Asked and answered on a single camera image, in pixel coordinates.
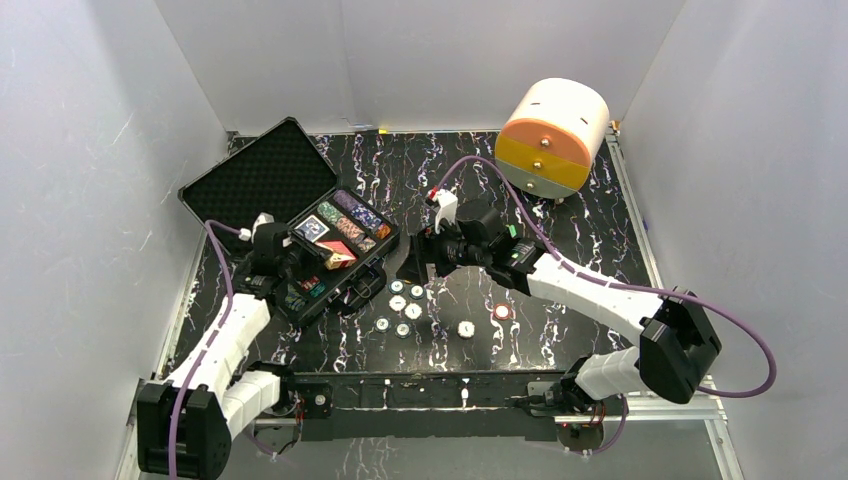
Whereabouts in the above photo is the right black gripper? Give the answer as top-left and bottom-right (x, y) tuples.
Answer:
(396, 214), (490, 287)

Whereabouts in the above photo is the red playing card deck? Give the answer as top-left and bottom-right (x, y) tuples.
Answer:
(315, 240), (358, 271)

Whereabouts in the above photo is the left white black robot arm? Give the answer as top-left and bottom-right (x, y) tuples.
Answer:
(135, 214), (305, 479)

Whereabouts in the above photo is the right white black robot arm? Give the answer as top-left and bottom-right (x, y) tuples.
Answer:
(397, 199), (721, 414)

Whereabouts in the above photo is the black poker set case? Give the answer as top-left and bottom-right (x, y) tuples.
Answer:
(178, 117), (399, 327)

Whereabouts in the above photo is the blue 50 chip top-right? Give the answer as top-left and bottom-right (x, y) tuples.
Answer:
(409, 285), (426, 300)

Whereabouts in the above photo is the blue 50 chip top-left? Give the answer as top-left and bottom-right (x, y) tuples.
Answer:
(387, 280), (405, 295)

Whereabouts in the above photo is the white 1 chip left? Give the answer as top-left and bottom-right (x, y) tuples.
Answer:
(389, 295), (407, 312)

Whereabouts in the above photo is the white 1 chip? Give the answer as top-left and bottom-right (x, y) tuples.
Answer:
(404, 303), (423, 321)
(389, 295), (407, 312)

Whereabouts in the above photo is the cyan chip row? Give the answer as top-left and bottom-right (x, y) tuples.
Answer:
(300, 275), (326, 298)

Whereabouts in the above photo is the white 1 chip right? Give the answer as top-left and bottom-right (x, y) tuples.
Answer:
(404, 303), (423, 321)

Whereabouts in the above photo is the blue playing card deck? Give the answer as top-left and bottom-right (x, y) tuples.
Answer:
(295, 215), (330, 243)

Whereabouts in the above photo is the blue 50 chip bottom-right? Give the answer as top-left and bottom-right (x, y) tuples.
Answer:
(394, 322), (412, 339)

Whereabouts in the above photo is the blue 50 chip bottom-left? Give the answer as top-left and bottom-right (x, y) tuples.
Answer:
(374, 317), (391, 333)

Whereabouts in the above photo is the orange blue chip row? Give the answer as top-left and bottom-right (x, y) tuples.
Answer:
(334, 216), (376, 253)

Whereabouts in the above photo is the blue white chip row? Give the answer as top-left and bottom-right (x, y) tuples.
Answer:
(333, 190), (391, 239)

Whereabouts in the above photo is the white chip lone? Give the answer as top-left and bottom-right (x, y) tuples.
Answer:
(457, 320), (475, 339)

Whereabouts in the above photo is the red poker chip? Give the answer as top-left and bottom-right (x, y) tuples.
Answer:
(492, 303), (514, 321)

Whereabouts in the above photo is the round pastel drawer cabinet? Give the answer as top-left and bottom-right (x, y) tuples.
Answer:
(494, 78), (610, 201)

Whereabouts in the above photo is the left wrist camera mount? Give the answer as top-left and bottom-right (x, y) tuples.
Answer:
(238, 212), (275, 242)

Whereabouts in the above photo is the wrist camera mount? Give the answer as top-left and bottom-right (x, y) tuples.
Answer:
(426, 187), (458, 234)
(238, 212), (275, 242)

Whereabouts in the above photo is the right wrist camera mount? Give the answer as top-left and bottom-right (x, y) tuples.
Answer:
(426, 187), (458, 234)

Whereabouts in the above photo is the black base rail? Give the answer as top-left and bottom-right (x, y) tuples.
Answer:
(228, 369), (644, 444)

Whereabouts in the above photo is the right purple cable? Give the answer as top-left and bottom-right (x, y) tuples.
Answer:
(430, 155), (778, 400)

